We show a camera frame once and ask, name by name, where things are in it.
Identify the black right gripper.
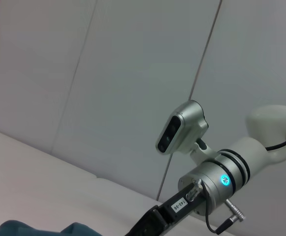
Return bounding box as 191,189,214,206
125,182,208,236

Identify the teal blue t-shirt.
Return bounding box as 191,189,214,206
0,219,103,236

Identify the silver right cable connector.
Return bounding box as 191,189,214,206
185,178,204,202

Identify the thin black right cable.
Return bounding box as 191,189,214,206
200,183,246,235

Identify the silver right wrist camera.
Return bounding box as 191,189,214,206
154,99,210,163

